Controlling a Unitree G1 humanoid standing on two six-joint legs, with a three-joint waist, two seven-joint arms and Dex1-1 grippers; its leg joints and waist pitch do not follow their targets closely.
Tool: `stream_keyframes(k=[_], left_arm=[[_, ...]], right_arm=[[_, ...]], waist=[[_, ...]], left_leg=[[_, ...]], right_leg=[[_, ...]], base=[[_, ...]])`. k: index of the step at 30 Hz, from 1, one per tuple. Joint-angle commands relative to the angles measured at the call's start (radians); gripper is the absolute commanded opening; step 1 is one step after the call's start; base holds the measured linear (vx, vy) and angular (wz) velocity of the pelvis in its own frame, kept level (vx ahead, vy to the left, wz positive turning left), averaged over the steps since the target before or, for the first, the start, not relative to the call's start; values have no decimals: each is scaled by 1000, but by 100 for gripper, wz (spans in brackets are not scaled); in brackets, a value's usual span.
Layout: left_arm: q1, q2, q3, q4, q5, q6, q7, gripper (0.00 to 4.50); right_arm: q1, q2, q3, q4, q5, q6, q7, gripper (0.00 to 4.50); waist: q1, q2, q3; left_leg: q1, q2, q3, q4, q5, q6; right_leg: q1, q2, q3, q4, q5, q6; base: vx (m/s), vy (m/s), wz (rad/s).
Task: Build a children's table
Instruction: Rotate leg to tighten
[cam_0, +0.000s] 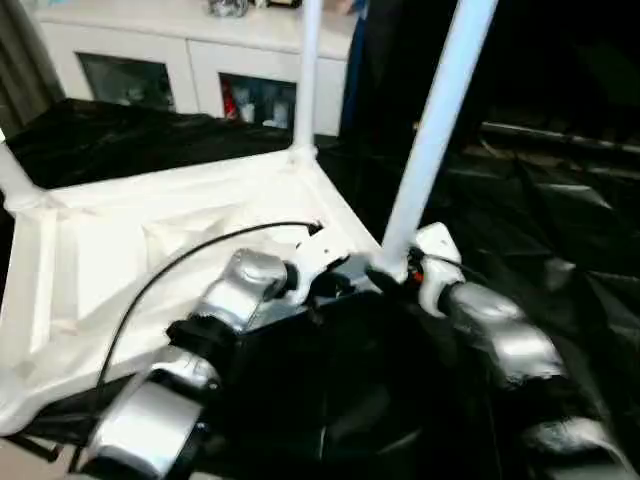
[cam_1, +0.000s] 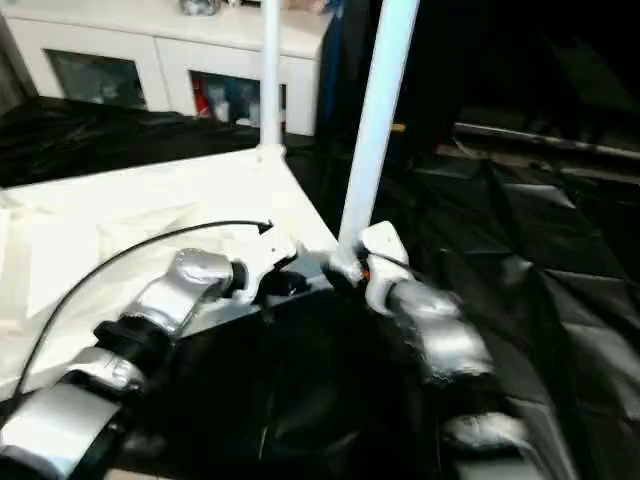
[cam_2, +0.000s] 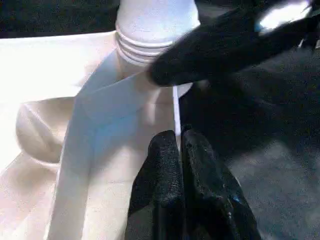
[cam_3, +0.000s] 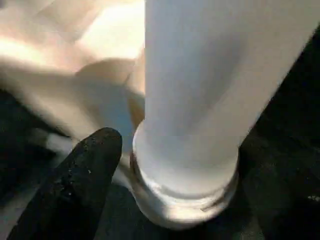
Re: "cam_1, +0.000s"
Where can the white plastic table leg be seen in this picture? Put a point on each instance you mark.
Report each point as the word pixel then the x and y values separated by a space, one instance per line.
pixel 272 75
pixel 375 125

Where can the white plastic table top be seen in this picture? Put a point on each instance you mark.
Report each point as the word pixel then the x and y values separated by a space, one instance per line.
pixel 125 210

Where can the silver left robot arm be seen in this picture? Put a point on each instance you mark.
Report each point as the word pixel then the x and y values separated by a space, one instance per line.
pixel 175 295

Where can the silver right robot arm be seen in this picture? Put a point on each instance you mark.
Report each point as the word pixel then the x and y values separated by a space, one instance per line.
pixel 445 330

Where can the black plastic mat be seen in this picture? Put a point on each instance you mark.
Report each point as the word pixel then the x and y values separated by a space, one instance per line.
pixel 500 260

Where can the red package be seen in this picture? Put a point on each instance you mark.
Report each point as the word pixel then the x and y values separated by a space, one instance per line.
pixel 201 97

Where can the dark metal rod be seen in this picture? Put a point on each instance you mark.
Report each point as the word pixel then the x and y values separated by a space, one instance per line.
pixel 550 142

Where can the white glass-door cabinet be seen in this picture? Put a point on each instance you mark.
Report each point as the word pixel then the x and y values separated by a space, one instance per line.
pixel 150 35

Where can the grey ornament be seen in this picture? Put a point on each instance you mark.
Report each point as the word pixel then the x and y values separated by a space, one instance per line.
pixel 200 6

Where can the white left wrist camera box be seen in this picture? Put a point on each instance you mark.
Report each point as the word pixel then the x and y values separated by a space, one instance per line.
pixel 270 255

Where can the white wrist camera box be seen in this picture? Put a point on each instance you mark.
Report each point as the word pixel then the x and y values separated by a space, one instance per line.
pixel 270 255
pixel 385 245

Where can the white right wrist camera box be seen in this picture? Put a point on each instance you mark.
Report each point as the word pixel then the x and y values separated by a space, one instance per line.
pixel 385 245

